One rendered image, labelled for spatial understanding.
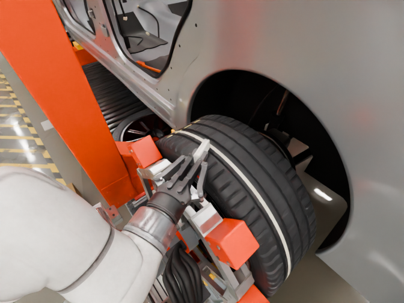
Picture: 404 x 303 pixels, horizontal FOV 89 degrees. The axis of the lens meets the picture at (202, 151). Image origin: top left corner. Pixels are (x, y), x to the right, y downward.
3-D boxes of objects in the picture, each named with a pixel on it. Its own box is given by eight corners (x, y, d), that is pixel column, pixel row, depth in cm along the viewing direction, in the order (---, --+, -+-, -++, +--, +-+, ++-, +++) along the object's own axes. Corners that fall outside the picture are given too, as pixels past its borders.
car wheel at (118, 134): (210, 144, 185) (211, 124, 167) (163, 200, 147) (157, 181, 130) (154, 119, 208) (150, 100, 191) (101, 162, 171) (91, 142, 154)
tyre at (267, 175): (228, 227, 122) (350, 282, 64) (198, 255, 112) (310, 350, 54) (175, 129, 111) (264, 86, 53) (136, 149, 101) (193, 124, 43)
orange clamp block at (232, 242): (238, 239, 53) (261, 246, 45) (216, 261, 49) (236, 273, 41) (224, 216, 53) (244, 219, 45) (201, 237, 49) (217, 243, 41)
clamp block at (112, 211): (124, 220, 72) (119, 213, 68) (98, 237, 68) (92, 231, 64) (118, 210, 74) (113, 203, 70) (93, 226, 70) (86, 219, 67)
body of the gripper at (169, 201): (146, 218, 45) (168, 186, 51) (180, 233, 42) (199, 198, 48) (137, 199, 40) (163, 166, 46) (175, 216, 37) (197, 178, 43)
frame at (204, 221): (237, 300, 83) (271, 264, 42) (226, 313, 80) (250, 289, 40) (163, 205, 111) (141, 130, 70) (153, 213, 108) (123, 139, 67)
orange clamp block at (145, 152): (163, 157, 70) (150, 134, 68) (142, 169, 66) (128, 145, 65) (157, 158, 76) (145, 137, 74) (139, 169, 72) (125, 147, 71)
